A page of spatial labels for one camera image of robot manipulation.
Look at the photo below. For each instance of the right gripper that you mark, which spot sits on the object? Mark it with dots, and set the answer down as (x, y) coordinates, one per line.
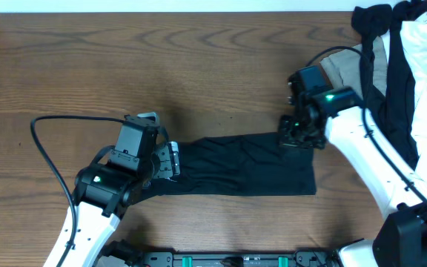
(285, 138)

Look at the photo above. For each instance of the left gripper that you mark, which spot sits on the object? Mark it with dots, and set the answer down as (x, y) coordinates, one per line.
(165, 163)

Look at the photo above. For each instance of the black polo shirt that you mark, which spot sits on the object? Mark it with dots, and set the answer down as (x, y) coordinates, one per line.
(246, 166)

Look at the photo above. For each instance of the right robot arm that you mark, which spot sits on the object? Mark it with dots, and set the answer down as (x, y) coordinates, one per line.
(401, 196)

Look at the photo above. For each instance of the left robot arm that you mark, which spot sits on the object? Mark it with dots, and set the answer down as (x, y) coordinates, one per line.
(112, 182)

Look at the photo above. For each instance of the beige garment in pile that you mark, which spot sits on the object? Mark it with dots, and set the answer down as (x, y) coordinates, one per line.
(343, 68)

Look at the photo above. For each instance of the black garment in pile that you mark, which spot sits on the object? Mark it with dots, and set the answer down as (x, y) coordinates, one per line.
(393, 111)

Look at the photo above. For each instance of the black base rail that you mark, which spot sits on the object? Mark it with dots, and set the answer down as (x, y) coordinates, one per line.
(123, 254)

